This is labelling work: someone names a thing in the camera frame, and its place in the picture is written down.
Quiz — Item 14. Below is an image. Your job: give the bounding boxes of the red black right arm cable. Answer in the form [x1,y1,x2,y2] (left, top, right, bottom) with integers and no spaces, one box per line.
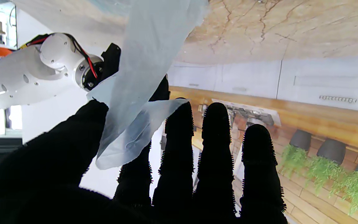
[19,33,99,80]

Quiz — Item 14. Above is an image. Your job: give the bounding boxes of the wooden kitchen countertop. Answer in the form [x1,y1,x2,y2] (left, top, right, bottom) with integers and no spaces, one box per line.
[170,86,358,156]

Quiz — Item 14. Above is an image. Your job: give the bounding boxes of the steel gas stove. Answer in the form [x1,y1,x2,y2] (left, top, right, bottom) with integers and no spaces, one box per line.
[212,99,281,126]

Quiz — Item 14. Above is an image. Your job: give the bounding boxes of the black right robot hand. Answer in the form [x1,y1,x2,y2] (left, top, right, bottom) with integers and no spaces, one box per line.
[149,75,171,101]

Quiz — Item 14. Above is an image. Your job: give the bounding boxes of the white lower kitchen cabinets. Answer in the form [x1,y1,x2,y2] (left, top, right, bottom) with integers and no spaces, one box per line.
[167,56,358,114]

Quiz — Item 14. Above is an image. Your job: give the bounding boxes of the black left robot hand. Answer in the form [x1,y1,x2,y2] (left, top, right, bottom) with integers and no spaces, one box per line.
[0,97,288,224]

